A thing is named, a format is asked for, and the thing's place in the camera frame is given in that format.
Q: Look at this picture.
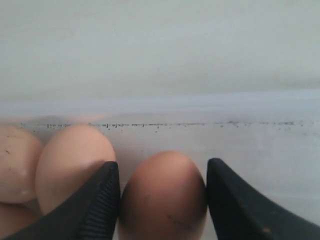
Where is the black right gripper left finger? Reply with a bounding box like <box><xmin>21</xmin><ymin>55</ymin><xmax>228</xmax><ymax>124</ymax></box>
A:
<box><xmin>7</xmin><ymin>161</ymin><xmax>121</xmax><ymax>240</ymax></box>

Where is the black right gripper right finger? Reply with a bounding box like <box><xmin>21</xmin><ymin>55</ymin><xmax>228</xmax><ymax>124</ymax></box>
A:
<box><xmin>206</xmin><ymin>158</ymin><xmax>320</xmax><ymax>240</ymax></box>

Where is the brown egg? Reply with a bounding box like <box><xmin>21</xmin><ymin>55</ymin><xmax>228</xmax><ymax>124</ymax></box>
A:
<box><xmin>118</xmin><ymin>150</ymin><xmax>207</xmax><ymax>240</ymax></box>
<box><xmin>35</xmin><ymin>124</ymin><xmax>116</xmax><ymax>215</ymax></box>
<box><xmin>0</xmin><ymin>125</ymin><xmax>44</xmax><ymax>204</ymax></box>

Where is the clear plastic box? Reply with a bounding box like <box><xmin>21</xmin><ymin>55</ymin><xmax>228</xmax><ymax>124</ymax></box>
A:
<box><xmin>0</xmin><ymin>90</ymin><xmax>320</xmax><ymax>240</ymax></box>

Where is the brown egg second row left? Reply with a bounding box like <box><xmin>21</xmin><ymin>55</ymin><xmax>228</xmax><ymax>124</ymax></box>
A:
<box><xmin>0</xmin><ymin>203</ymin><xmax>42</xmax><ymax>240</ymax></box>

